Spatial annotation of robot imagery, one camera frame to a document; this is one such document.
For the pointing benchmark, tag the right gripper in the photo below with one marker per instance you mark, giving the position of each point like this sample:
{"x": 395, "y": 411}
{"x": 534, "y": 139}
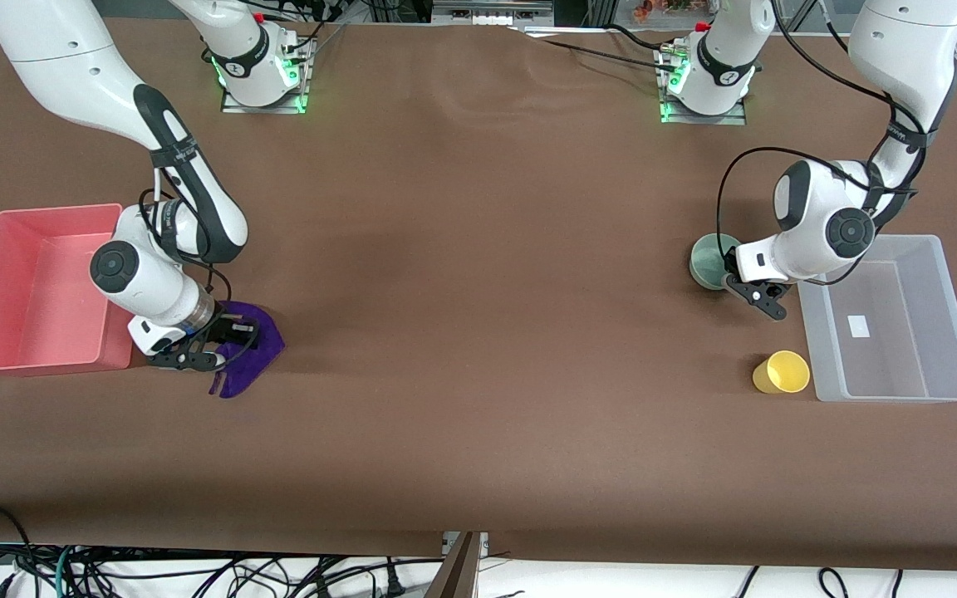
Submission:
{"x": 223, "y": 324}

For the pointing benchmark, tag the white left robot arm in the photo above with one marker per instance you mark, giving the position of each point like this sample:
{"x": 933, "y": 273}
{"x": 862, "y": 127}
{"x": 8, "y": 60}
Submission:
{"x": 902, "y": 50}

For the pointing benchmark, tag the green bowl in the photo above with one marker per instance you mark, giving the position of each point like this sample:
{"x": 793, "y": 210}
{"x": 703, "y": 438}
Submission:
{"x": 704, "y": 264}

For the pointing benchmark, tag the white paper label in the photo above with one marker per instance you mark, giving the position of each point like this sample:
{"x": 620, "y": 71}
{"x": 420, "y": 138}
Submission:
{"x": 859, "y": 326}

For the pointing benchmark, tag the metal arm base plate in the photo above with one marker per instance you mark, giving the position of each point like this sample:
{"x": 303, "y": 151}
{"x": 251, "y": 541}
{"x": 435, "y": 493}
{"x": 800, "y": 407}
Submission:
{"x": 728, "y": 119}
{"x": 233, "y": 106}

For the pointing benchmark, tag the clear plastic bin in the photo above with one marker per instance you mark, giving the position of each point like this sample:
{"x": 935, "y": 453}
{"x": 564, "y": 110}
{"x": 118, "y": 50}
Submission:
{"x": 894, "y": 365}

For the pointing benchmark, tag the brown beam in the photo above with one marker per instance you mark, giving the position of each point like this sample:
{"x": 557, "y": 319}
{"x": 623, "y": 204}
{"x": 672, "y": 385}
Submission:
{"x": 455, "y": 573}

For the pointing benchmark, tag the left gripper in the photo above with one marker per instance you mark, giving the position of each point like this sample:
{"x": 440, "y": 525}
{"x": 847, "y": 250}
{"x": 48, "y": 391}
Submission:
{"x": 728, "y": 267}

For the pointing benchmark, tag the white power strip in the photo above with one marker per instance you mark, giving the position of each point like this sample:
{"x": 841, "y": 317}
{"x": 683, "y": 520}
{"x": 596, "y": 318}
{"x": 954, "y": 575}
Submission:
{"x": 491, "y": 12}

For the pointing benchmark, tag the pink plastic bin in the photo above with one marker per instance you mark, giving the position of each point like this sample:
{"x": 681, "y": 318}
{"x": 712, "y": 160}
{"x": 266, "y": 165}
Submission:
{"x": 30, "y": 316}

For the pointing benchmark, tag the purple cloth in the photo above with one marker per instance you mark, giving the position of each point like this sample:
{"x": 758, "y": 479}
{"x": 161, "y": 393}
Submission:
{"x": 254, "y": 365}

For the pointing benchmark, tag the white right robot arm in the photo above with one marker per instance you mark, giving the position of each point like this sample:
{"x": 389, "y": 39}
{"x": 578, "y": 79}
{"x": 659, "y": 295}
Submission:
{"x": 71, "y": 66}

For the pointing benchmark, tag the yellow plastic cup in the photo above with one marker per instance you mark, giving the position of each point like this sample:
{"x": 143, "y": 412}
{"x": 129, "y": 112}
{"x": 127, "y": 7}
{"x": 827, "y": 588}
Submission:
{"x": 784, "y": 374}

